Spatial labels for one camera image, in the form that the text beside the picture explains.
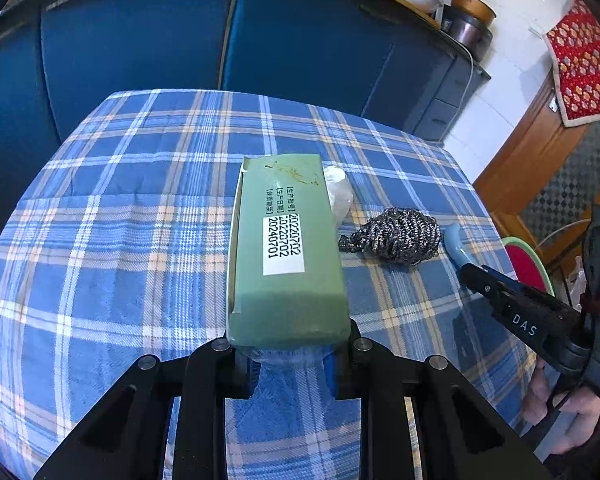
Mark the blue plaid tablecloth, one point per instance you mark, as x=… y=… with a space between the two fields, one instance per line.
x=119 y=248

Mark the blue kitchen cabinet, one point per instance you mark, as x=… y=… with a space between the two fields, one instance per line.
x=378 y=59

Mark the brown pot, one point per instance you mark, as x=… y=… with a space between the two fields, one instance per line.
x=476 y=8

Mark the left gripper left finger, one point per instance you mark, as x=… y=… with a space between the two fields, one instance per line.
x=245 y=375

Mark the steel wool scourer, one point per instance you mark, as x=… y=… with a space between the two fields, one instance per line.
x=397 y=235

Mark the red green-rimmed basin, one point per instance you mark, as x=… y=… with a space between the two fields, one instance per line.
x=527 y=264

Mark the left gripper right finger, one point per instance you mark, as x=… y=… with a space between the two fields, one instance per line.
x=343 y=367

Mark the green cardboard box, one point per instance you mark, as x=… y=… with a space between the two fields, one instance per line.
x=284 y=281

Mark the clear plastic bag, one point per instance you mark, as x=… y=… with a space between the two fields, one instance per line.
x=340 y=193

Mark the person's right hand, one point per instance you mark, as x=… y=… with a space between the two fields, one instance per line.
x=578 y=416

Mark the wooden door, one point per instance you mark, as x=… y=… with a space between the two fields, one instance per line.
x=542 y=182

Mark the red patterned cloth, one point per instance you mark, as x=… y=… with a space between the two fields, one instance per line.
x=574 y=46

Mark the light blue plastic handle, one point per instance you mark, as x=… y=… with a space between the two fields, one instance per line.
x=454 y=247

